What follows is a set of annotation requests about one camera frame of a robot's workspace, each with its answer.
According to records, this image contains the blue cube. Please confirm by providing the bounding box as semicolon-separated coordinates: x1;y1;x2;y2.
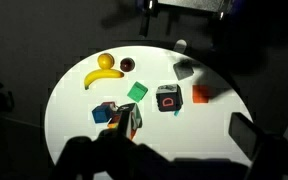
91;105;114;124

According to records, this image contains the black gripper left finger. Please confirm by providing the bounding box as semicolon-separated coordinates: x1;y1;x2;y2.
117;108;132;138

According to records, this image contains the grey cart plate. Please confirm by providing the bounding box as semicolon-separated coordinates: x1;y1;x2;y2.
157;0;232;13

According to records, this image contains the orange red cube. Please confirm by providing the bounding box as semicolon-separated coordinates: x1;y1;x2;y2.
192;84;215;104

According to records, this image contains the yellow banana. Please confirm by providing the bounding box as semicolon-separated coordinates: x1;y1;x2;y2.
83;68;125;91

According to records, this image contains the grey cube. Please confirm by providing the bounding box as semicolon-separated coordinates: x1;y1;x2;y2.
172;61;195;81

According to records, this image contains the yellow lemon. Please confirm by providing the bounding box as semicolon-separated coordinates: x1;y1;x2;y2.
97;52;115;70

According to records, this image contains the dark red plum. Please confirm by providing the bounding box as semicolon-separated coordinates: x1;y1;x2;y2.
119;57;136;73

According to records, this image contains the black white teal stack block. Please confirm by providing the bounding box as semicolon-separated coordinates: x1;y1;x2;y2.
116;102;144;132

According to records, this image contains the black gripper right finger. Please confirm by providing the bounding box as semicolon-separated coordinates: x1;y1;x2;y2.
228;112;264;158

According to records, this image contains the green cube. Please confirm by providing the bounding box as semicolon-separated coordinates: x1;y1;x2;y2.
127;81;149;103

